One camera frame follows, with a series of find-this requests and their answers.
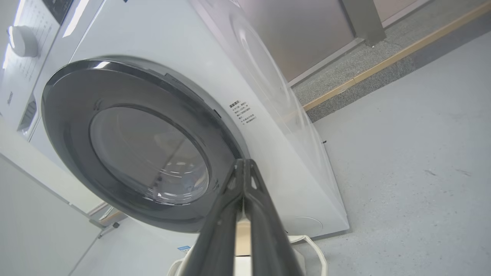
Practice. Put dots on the grey wall pillar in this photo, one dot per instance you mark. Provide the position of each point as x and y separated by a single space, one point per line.
364 19

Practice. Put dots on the white front-load washing machine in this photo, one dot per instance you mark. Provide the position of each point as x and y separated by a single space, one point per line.
276 165

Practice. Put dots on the blue energy label sticker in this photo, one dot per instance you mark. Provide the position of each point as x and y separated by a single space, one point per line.
184 248

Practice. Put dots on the small black text sticker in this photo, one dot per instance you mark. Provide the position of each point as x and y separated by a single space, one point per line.
241 112

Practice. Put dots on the cream fabric laundry basket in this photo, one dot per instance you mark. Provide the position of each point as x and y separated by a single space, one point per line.
242 241

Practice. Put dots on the white detergent drawer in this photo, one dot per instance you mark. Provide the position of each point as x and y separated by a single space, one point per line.
27 115

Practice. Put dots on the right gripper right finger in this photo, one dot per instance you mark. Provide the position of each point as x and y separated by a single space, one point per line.
268 237

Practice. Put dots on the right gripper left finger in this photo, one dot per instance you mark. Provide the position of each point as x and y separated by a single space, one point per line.
216 237

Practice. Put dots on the dark round washing machine door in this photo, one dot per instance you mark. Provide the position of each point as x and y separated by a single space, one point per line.
76 115

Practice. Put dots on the black display panel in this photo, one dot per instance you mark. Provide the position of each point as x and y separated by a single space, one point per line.
57 8

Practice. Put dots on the white control knob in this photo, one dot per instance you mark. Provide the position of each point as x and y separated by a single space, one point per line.
23 41

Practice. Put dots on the wooden floor strip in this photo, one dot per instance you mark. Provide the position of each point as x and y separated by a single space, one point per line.
383 61

